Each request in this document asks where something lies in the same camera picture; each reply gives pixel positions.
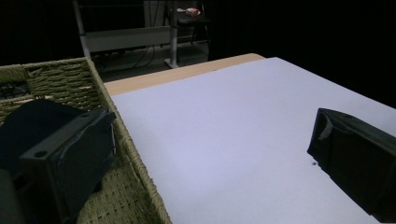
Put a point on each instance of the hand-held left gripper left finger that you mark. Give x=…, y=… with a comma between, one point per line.
x=73, y=155

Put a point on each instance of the white table sheet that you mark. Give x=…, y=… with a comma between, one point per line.
x=224, y=130

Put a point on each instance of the red and white box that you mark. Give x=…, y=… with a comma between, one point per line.
x=192, y=11

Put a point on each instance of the grey metal stand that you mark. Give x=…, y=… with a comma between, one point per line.
x=124, y=39

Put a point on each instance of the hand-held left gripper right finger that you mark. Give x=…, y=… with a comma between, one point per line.
x=358, y=152

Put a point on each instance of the black chair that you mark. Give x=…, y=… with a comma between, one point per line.
x=193, y=21

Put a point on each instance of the woven wicker basket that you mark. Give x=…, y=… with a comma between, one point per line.
x=62, y=81

